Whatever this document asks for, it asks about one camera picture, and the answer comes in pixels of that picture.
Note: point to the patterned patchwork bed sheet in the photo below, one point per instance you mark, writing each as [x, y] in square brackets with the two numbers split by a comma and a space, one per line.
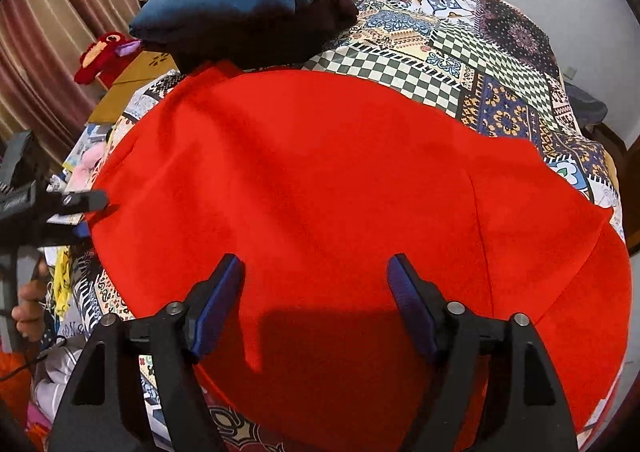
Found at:
[450, 57]

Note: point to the brown cardboard box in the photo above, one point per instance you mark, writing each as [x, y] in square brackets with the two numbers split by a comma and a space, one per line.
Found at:
[130, 82]

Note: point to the grey cloth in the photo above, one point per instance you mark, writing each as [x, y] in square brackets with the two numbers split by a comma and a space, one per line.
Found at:
[587, 107]

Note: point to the pink plush toy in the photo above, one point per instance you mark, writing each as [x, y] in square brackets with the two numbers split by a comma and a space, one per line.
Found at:
[90, 162]

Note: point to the white wall socket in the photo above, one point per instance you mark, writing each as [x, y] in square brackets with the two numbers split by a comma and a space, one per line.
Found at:
[570, 72]

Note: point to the person's left hand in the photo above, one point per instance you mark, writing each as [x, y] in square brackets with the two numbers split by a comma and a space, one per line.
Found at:
[32, 292]

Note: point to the yellow printed cloth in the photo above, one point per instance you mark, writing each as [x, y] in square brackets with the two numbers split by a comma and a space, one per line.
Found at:
[61, 282]

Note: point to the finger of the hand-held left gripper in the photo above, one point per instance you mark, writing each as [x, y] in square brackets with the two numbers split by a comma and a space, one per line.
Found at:
[75, 201]
[75, 233]

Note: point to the red plush toy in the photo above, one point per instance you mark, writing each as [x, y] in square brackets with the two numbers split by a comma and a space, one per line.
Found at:
[105, 54]

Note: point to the white cloth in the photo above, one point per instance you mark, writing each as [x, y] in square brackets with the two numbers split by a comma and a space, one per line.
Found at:
[55, 382]

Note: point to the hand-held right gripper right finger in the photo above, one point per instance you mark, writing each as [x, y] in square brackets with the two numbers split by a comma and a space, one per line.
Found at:
[412, 307]

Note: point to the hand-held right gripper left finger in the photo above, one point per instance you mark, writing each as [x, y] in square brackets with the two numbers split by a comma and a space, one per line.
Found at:
[220, 307]

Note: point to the striped brown curtain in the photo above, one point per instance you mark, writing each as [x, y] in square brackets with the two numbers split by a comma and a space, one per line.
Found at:
[60, 22]

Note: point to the brown wooden door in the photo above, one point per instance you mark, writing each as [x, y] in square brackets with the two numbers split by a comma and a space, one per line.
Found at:
[631, 192]

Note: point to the red zip-neck jacket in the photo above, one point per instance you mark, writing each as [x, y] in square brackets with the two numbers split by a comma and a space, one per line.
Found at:
[325, 182]

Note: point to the orange cloth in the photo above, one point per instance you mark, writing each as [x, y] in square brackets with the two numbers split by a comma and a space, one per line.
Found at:
[12, 392]

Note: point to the dark maroon garment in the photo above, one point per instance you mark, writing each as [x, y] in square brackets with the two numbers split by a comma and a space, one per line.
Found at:
[280, 32]

